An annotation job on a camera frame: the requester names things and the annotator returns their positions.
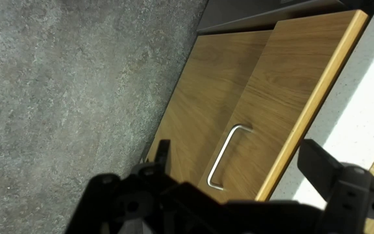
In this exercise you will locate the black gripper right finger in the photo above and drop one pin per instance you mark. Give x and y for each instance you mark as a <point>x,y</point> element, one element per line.
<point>321,169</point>

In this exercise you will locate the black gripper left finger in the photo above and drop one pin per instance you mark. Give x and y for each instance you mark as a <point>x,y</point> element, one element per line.
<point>163,153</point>

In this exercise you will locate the wooden drawer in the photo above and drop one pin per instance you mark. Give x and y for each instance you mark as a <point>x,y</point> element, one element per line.
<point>288,87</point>
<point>212,80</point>

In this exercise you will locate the lower wooden drawer front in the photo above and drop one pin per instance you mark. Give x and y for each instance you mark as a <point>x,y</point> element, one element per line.
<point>212,80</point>

